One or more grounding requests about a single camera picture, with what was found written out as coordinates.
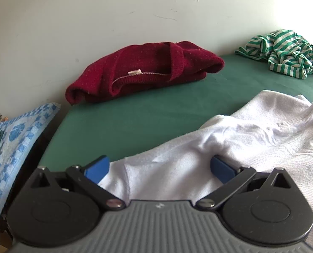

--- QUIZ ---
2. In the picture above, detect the white shirt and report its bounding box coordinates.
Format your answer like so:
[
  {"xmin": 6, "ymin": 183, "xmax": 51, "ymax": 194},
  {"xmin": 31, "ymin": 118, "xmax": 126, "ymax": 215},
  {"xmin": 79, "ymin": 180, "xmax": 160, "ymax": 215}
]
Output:
[{"xmin": 98, "ymin": 90, "xmax": 313, "ymax": 253}]

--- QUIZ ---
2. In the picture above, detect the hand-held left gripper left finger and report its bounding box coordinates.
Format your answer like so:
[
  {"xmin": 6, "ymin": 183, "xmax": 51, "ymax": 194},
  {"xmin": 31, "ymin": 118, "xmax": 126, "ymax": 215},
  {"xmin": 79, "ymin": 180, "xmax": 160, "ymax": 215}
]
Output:
[{"xmin": 30, "ymin": 155, "xmax": 126, "ymax": 211}]

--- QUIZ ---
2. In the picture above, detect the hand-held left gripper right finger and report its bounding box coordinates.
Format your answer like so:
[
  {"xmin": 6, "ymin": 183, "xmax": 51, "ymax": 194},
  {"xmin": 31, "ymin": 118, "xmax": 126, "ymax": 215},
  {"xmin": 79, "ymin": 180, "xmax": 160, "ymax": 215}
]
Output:
[{"xmin": 195, "ymin": 156, "xmax": 294, "ymax": 209}]

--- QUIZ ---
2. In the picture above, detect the blue patterned cloth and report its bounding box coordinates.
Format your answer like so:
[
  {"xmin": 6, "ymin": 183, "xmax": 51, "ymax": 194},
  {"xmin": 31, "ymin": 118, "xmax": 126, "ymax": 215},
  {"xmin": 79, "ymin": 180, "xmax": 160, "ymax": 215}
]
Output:
[{"xmin": 0, "ymin": 102, "xmax": 62, "ymax": 247}]

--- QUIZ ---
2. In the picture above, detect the dark bed frame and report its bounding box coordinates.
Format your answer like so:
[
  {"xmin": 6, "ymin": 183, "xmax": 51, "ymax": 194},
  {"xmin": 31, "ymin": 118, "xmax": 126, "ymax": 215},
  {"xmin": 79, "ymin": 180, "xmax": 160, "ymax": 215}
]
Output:
[{"xmin": 1, "ymin": 105, "xmax": 69, "ymax": 248}]

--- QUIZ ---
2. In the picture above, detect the green striped shirt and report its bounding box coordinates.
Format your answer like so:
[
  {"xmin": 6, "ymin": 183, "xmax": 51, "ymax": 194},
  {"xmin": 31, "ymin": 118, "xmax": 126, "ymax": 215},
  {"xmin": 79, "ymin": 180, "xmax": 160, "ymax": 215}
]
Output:
[{"xmin": 235, "ymin": 30, "xmax": 313, "ymax": 79}]

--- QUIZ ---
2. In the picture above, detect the red knitted sweater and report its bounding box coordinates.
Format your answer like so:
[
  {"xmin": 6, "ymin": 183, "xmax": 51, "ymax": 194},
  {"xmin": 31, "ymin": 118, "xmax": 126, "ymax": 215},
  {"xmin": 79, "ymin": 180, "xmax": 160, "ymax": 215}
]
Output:
[{"xmin": 65, "ymin": 41, "xmax": 225, "ymax": 106}]

